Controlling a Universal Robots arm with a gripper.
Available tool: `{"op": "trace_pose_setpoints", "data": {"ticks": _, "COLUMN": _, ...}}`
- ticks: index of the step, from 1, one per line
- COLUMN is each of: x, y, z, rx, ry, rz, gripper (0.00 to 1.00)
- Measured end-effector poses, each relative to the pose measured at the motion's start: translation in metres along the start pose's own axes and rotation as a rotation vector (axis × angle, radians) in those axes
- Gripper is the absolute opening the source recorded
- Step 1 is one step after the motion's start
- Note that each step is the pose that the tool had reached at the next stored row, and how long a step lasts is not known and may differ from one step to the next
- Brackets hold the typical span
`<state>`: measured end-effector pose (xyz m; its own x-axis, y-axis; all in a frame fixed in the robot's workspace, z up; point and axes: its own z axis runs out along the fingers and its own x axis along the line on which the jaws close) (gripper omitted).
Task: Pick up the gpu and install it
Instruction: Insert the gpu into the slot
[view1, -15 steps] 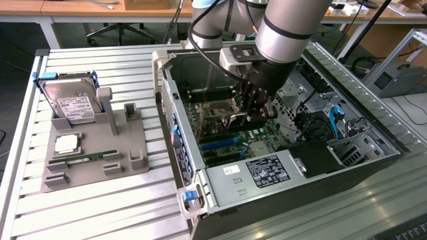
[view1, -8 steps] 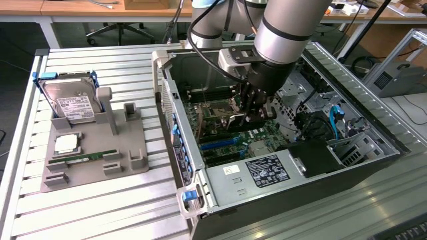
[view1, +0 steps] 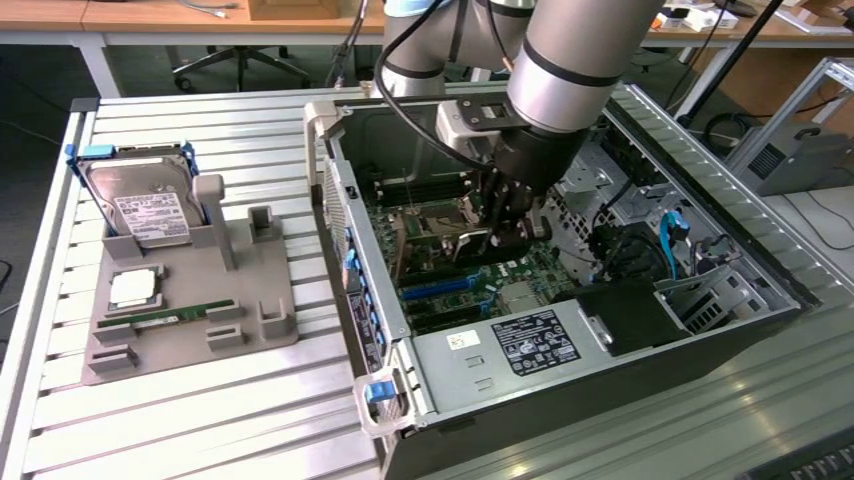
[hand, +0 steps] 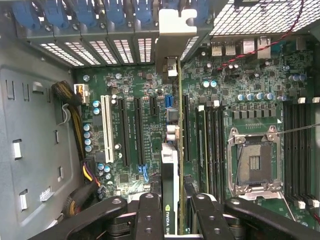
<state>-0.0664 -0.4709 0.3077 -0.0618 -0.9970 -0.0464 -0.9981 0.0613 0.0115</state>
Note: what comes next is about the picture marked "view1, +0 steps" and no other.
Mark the blue expansion slot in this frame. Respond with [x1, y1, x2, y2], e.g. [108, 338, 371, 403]
[397, 276, 487, 303]

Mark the green motherboard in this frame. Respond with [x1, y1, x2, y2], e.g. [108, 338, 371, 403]
[363, 169, 581, 336]

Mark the gray power supply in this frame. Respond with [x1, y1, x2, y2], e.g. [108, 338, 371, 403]
[405, 298, 619, 417]

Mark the black stand pole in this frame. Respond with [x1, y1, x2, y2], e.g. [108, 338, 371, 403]
[672, 0, 786, 124]

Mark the black hanging cable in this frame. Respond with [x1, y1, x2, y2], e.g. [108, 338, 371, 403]
[322, 0, 369, 90]

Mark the gray wrist camera box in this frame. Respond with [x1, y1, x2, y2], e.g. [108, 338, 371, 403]
[435, 96, 529, 162]

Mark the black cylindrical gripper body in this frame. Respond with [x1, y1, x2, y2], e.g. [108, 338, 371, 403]
[489, 127, 592, 195]

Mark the open black PC case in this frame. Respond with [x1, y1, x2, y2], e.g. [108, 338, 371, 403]
[302, 79, 823, 480]

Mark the gray parts rack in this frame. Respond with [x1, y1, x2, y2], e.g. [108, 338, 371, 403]
[78, 174, 301, 387]

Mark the blue disk wire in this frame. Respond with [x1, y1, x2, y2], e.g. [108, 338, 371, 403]
[656, 208, 689, 282]

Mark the green RAM stick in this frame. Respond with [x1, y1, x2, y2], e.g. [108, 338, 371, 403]
[98, 301, 236, 329]

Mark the thin black wire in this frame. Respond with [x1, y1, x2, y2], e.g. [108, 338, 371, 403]
[596, 177, 635, 236]

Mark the black wire bundle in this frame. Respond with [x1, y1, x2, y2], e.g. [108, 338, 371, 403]
[589, 222, 672, 281]

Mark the wooden top desk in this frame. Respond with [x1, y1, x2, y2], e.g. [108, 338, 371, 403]
[0, 0, 388, 99]
[632, 0, 854, 121]

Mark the silver CPU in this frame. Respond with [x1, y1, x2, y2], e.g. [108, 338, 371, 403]
[108, 269, 165, 307]

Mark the aluminium profile frame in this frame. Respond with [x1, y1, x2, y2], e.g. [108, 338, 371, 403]
[723, 55, 854, 166]

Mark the gray cable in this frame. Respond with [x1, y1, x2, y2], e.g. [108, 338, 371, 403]
[180, 0, 240, 20]

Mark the black plastic shroud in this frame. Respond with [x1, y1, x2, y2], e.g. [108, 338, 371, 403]
[572, 278, 695, 357]

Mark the gray machine with black handle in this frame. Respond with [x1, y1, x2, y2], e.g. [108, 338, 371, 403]
[725, 124, 854, 197]

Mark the black RAM slot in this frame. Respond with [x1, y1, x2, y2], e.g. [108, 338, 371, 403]
[377, 187, 468, 207]
[372, 172, 479, 194]
[376, 182, 479, 202]
[373, 177, 479, 198]

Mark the black expansion slot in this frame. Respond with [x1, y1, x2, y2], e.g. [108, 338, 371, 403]
[411, 317, 483, 335]
[405, 302, 483, 322]

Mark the hard disk in blue caddy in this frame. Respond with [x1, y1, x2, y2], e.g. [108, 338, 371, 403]
[65, 142, 208, 239]

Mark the black office chair base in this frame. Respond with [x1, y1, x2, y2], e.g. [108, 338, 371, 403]
[170, 43, 313, 92]

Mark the silver chipset heatsink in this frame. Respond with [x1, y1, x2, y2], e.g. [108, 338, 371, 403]
[497, 283, 543, 310]

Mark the black disk power wire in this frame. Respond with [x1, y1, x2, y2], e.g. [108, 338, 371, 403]
[689, 233, 743, 277]

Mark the CPU socket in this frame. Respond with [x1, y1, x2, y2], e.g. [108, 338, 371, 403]
[409, 198, 476, 226]

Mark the white flat box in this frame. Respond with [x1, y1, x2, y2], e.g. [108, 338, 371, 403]
[772, 0, 854, 35]

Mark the metal disk bay cage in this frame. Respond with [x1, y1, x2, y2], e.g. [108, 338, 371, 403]
[549, 142, 675, 236]

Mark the perforated metal drive tray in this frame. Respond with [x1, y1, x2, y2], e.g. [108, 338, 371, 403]
[651, 263, 802, 342]

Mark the wooden box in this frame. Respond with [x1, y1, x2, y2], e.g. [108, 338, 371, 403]
[246, 0, 360, 22]

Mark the black camera cable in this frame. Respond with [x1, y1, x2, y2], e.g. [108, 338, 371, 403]
[372, 0, 499, 171]

